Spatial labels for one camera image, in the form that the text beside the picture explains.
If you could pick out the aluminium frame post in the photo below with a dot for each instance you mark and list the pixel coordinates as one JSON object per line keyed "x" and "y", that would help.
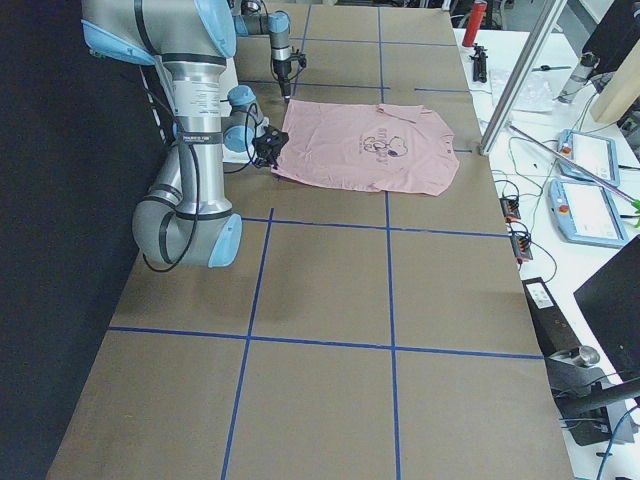
{"x": 534, "y": 44}

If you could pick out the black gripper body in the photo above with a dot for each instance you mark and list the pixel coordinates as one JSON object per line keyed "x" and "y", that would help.
{"x": 282, "y": 70}
{"x": 264, "y": 153}

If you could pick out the black monitor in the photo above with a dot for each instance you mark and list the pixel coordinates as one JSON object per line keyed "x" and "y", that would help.
{"x": 609, "y": 302}

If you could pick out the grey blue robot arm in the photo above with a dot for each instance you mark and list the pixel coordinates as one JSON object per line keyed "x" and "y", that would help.
{"x": 185, "y": 217}
{"x": 251, "y": 18}

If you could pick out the blue teach pendant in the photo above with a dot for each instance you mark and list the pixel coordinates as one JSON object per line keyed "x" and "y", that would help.
{"x": 594, "y": 153}
{"x": 585, "y": 213}

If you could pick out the black folded tripod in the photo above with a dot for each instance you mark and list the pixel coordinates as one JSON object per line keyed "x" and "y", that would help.
{"x": 479, "y": 64}

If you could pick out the near blue teach pendant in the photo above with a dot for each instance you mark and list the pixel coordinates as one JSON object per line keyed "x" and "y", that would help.
{"x": 585, "y": 213}

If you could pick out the far blue teach pendant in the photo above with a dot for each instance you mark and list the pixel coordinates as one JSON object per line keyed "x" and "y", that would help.
{"x": 594, "y": 153}

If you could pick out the pink Snoopy t-shirt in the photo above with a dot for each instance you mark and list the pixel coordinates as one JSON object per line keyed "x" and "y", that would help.
{"x": 368, "y": 148}

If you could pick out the clear plastic bag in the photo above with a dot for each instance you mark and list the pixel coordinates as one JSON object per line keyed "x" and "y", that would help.
{"x": 535, "y": 95}

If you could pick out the orange black usb hub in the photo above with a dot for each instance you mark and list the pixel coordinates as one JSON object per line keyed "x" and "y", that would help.
{"x": 510, "y": 208}
{"x": 521, "y": 246}

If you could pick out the red bottle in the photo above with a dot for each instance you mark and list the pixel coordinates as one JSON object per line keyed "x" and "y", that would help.
{"x": 474, "y": 22}

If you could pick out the black power adapter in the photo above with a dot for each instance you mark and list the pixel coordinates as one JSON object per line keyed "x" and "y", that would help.
{"x": 553, "y": 331}

